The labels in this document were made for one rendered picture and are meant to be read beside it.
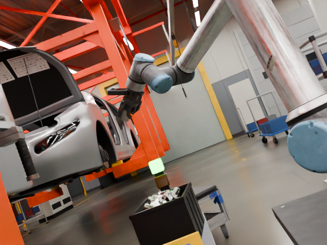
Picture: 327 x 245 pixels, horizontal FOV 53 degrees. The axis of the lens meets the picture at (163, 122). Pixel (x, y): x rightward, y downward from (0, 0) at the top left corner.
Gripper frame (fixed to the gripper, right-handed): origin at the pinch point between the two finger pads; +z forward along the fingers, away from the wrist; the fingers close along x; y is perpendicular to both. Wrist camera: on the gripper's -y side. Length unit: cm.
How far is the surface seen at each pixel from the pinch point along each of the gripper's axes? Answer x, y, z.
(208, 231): -72, 54, -28
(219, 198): 40, 68, 43
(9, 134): -55, -19, -8
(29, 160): -56, -9, -2
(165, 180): -55, 38, -23
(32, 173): -58, -6, 0
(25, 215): 310, -228, 517
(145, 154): 240, -22, 178
